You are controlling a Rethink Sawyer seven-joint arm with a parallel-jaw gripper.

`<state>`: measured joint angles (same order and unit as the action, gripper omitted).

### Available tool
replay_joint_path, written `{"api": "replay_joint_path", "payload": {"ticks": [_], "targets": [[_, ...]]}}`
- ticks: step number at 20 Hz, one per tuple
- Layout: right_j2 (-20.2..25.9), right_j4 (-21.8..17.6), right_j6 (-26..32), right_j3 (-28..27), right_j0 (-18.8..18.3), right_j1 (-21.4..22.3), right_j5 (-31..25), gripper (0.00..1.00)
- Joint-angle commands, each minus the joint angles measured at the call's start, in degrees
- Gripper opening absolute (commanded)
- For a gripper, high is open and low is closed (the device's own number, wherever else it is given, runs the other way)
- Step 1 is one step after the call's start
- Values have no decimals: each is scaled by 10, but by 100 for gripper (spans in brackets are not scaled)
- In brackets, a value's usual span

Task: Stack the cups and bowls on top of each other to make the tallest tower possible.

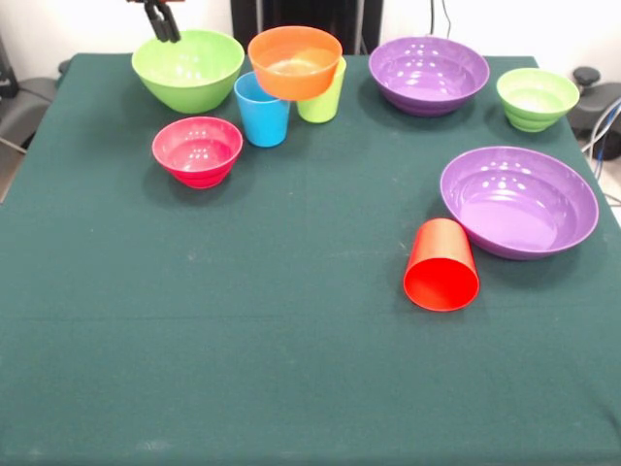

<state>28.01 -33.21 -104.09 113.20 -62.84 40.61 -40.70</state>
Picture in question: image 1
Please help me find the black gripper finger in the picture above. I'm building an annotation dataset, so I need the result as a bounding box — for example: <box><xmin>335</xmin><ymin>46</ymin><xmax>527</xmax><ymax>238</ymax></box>
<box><xmin>157</xmin><ymin>2</ymin><xmax>182</xmax><ymax>44</ymax></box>
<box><xmin>142</xmin><ymin>2</ymin><xmax>171</xmax><ymax>43</ymax></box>

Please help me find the large green bowl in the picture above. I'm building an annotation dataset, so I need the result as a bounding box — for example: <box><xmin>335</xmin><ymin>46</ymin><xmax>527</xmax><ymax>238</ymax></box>
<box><xmin>131</xmin><ymin>29</ymin><xmax>245</xmax><ymax>116</ymax></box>

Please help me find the blue cup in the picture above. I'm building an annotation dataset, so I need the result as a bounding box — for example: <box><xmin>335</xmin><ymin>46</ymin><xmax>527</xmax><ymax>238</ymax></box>
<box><xmin>233</xmin><ymin>71</ymin><xmax>291</xmax><ymax>149</ymax></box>

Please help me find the orange bowl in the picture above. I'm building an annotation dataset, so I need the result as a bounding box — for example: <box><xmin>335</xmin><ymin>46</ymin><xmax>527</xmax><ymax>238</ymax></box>
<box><xmin>247</xmin><ymin>25</ymin><xmax>343</xmax><ymax>102</ymax></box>

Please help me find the pink bowl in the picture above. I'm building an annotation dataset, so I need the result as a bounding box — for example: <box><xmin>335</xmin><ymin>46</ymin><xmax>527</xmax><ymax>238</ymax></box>
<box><xmin>151</xmin><ymin>116</ymin><xmax>245</xmax><ymax>189</ymax></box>

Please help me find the yellow-green cup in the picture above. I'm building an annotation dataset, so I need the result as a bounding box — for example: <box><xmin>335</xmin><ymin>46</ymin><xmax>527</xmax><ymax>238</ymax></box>
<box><xmin>295</xmin><ymin>55</ymin><xmax>347</xmax><ymax>124</ymax></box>

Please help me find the red cup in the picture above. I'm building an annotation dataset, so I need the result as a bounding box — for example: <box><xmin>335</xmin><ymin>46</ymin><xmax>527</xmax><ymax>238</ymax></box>
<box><xmin>403</xmin><ymin>217</ymin><xmax>481</xmax><ymax>313</ymax></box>

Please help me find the black chair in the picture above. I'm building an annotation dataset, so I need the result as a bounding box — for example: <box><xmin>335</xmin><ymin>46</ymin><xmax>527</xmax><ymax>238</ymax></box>
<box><xmin>0</xmin><ymin>33</ymin><xmax>72</xmax><ymax>152</ymax></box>
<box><xmin>571</xmin><ymin>66</ymin><xmax>621</xmax><ymax>161</ymax></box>

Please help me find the purple bowl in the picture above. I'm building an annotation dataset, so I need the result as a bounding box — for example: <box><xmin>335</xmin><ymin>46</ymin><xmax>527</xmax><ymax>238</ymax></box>
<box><xmin>440</xmin><ymin>146</ymin><xmax>601</xmax><ymax>261</ymax></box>
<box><xmin>368</xmin><ymin>36</ymin><xmax>491</xmax><ymax>117</ymax></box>

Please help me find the dark green tablecloth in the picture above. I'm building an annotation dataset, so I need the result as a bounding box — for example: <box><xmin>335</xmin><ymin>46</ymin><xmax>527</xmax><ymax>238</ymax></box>
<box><xmin>0</xmin><ymin>51</ymin><xmax>621</xmax><ymax>466</ymax></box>

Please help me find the small green bowl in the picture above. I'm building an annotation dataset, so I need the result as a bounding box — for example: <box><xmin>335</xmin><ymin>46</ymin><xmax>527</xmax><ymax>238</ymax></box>
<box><xmin>496</xmin><ymin>67</ymin><xmax>581</xmax><ymax>133</ymax></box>

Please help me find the black cable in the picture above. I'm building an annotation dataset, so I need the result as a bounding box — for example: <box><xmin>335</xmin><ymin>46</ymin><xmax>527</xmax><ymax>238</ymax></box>
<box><xmin>429</xmin><ymin>0</ymin><xmax>455</xmax><ymax>40</ymax></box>

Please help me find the white cable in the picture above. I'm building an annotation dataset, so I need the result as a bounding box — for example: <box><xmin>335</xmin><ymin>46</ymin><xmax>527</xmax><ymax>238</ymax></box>
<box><xmin>580</xmin><ymin>109</ymin><xmax>621</xmax><ymax>154</ymax></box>

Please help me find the blue cable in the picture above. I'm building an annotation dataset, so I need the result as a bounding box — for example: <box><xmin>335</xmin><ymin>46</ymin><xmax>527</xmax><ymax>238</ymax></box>
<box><xmin>592</xmin><ymin>96</ymin><xmax>621</xmax><ymax>164</ymax></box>

